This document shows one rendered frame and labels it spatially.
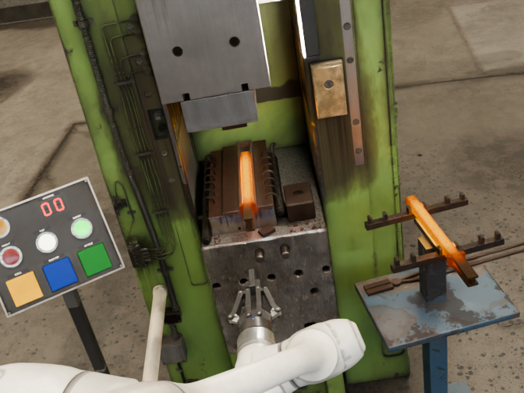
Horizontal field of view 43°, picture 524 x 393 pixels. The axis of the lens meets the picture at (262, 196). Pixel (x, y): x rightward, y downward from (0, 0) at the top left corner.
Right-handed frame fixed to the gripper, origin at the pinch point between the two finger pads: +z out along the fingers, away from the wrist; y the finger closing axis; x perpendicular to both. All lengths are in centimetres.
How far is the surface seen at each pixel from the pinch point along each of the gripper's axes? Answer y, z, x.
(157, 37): -14, 35, 55
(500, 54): 186, 341, -100
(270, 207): 6.7, 35.0, -1.6
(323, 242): 20.4, 29.0, -13.1
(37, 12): -246, 666, -91
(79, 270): -48, 17, 0
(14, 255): -63, 15, 9
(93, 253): -43.8, 19.6, 2.8
